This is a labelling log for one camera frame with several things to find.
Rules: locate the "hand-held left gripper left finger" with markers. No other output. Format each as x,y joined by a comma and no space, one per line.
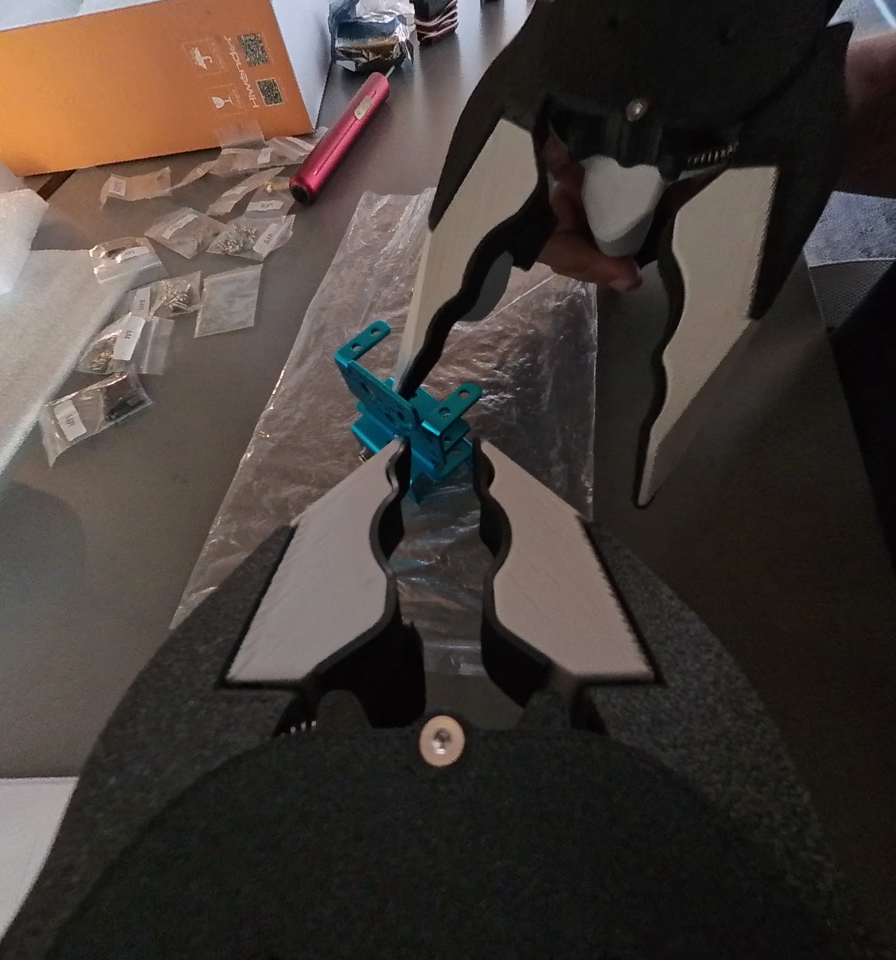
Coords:
313,600

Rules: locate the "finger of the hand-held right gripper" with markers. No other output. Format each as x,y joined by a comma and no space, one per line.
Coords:
718,285
470,210

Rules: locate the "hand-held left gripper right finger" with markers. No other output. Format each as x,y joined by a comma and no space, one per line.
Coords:
568,592

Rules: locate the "blue metal bracket assembly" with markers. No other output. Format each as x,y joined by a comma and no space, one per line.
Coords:
388,420

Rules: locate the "person's right hand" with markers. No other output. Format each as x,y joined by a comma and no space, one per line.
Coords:
575,247

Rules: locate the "grey mesh chair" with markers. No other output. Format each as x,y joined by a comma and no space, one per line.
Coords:
853,292

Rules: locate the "slim dark red screwdriver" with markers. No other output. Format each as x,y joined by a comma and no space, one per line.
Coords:
343,135

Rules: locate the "clear plastic bag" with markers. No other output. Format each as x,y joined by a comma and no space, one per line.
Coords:
328,420

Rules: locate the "clear bag of blue parts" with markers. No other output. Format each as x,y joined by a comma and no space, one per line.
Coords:
369,34

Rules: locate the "group of small hardware bags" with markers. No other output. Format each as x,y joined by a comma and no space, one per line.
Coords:
192,247

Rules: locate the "orange cardboard box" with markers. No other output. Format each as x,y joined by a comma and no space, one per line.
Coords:
117,82

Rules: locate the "white foam sheet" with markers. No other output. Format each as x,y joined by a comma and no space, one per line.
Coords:
20,360

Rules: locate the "open instruction manual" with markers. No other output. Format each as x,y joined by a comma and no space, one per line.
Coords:
5,862

